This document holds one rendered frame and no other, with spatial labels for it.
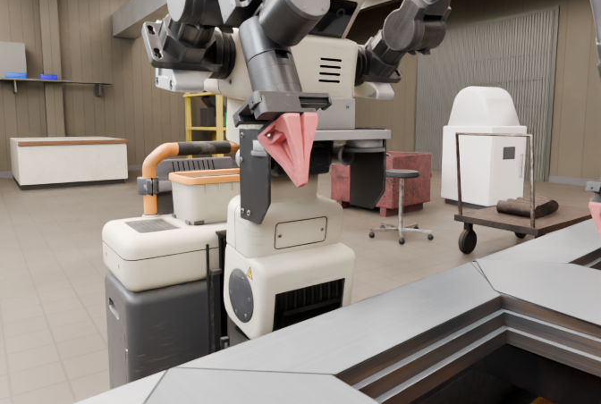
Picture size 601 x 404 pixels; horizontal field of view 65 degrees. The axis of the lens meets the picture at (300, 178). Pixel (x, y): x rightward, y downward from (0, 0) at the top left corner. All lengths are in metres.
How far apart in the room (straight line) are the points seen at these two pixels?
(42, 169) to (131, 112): 3.09
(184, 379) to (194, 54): 0.53
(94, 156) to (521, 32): 7.79
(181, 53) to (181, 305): 0.59
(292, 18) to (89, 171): 8.13
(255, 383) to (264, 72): 0.33
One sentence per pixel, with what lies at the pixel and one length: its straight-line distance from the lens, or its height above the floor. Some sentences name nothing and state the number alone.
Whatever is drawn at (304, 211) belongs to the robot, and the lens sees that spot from 0.92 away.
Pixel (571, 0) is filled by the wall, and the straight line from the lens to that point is 9.51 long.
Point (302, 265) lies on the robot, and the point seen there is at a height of 0.79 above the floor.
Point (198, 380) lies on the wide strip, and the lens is 0.39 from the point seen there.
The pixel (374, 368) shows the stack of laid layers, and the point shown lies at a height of 0.85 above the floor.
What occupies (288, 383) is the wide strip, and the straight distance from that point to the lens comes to 0.38.
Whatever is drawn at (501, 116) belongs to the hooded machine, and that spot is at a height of 1.12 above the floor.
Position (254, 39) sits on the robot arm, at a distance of 0.57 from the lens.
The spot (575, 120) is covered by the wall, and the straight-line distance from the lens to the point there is 9.21.
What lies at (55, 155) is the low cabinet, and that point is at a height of 0.53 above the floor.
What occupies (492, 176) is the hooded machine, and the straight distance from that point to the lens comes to 5.95.
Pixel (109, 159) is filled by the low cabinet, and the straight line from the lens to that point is 8.63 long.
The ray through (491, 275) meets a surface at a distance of 0.65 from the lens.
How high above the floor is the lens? 1.06
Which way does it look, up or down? 7 degrees down
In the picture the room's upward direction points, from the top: straight up
